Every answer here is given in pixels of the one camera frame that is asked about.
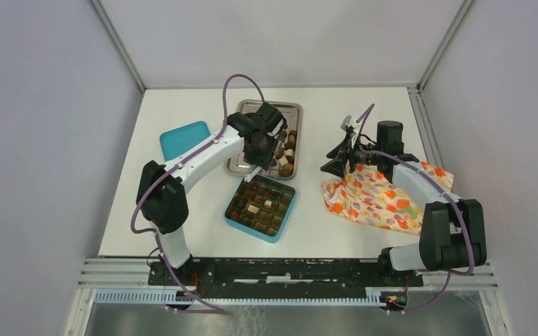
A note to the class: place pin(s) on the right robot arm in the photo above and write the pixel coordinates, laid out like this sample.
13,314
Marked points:
453,234

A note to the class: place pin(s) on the floral cloth bag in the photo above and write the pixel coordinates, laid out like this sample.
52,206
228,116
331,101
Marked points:
367,197

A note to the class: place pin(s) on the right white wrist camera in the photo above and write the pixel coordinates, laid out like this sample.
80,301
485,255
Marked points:
351,126

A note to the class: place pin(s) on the pile of assorted chocolates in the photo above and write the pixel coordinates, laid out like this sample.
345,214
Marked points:
283,164

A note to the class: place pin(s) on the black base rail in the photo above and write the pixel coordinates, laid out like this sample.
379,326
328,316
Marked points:
280,278

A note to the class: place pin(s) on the silver metal tray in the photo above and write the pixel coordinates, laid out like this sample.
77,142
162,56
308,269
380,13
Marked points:
293,113

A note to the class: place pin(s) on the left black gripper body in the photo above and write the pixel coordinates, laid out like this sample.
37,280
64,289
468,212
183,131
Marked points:
263,155

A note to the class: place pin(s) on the teal chocolate box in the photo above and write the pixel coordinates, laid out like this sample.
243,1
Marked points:
261,208

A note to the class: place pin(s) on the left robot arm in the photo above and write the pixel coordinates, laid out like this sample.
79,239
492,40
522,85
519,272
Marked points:
163,188

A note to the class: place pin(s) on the metal serving tongs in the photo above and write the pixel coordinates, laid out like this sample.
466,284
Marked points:
251,172

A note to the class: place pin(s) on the teal box lid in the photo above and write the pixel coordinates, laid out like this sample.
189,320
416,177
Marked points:
176,142

